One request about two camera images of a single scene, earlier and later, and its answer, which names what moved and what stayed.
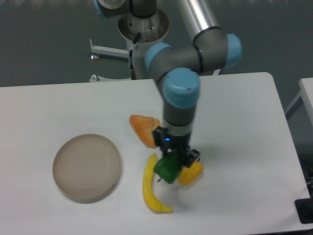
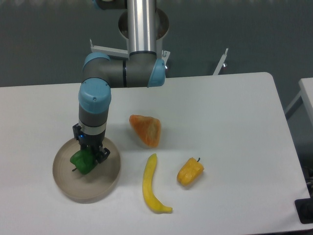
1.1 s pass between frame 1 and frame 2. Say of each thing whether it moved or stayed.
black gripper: moved
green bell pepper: moved
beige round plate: stayed
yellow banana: stayed
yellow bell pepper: stayed
